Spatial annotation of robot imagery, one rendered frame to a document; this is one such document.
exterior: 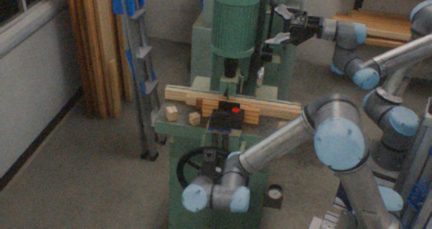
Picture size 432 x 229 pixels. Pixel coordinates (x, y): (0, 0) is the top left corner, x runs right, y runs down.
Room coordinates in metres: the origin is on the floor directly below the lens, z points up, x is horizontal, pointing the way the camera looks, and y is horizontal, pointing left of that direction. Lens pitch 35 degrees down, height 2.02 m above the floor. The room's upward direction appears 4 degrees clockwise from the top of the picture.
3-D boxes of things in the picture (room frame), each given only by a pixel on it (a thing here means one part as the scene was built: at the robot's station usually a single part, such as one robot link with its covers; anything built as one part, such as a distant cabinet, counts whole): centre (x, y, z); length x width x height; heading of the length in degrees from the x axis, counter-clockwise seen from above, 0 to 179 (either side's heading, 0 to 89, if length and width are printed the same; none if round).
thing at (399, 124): (1.46, -0.76, 0.98); 0.13 x 0.12 x 0.14; 19
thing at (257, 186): (1.74, -0.07, 0.36); 0.58 x 0.45 x 0.71; 173
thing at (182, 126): (1.51, -0.06, 0.87); 0.61 x 0.30 x 0.06; 83
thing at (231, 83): (1.64, -0.06, 1.03); 0.14 x 0.07 x 0.09; 173
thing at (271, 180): (1.44, -0.30, 0.58); 0.12 x 0.08 x 0.08; 173
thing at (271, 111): (1.60, -0.16, 0.92); 0.58 x 0.02 x 0.04; 83
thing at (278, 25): (1.81, -0.24, 1.23); 0.09 x 0.08 x 0.15; 173
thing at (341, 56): (1.47, -0.47, 1.26); 0.11 x 0.08 x 0.11; 19
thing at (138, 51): (2.38, 0.47, 0.58); 0.27 x 0.25 x 1.16; 78
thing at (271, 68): (1.78, -0.24, 1.02); 0.09 x 0.07 x 0.12; 83
